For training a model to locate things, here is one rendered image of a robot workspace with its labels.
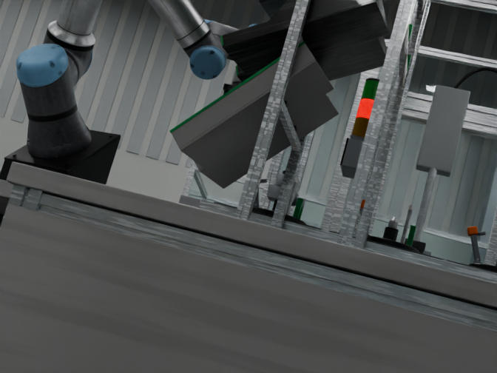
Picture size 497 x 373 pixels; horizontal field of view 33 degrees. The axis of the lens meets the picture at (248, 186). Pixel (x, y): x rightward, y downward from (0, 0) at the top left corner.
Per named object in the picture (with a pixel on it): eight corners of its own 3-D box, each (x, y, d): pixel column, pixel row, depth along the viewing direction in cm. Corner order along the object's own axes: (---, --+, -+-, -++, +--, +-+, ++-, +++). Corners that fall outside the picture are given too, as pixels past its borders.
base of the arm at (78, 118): (15, 154, 199) (5, 115, 194) (54, 128, 210) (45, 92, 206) (66, 161, 192) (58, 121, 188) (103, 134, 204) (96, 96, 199)
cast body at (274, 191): (266, 196, 188) (274, 166, 190) (268, 200, 193) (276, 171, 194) (302, 205, 187) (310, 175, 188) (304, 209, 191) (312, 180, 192)
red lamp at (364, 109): (355, 115, 209) (360, 96, 210) (356, 121, 214) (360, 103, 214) (375, 119, 208) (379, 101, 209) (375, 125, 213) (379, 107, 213)
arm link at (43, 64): (18, 118, 192) (4, 61, 186) (37, 95, 204) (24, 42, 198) (68, 115, 191) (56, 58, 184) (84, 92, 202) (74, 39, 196)
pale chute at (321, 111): (199, 171, 160) (188, 152, 162) (223, 189, 172) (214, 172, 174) (323, 89, 156) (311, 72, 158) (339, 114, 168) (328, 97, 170)
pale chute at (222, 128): (180, 150, 146) (169, 130, 147) (208, 172, 157) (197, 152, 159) (316, 60, 141) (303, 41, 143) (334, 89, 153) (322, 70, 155)
